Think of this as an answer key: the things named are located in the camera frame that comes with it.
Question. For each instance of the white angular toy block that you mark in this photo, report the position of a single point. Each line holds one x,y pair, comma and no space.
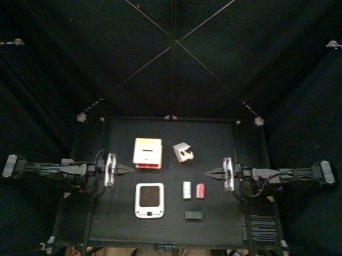
182,151

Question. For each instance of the grey frame corner bracket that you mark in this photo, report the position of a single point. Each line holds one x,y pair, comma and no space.
82,117
334,44
258,121
16,42

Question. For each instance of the white toy tablet phone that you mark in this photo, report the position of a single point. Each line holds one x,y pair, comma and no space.
150,200

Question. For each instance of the dark green sushi roll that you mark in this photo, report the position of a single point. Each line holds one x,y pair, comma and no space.
194,214

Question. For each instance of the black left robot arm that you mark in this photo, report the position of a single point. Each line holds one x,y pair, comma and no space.
49,168

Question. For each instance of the white text label sticker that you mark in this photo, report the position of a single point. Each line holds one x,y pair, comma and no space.
264,228

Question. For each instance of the pink sushi roll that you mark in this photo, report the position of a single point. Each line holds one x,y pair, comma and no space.
201,190

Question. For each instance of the small grey frame clamp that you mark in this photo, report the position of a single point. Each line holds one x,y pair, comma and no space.
170,117

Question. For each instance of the white yellow red toy toaster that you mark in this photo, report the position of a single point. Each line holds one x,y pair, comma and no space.
147,151

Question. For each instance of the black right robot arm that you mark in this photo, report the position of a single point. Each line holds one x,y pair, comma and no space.
289,174

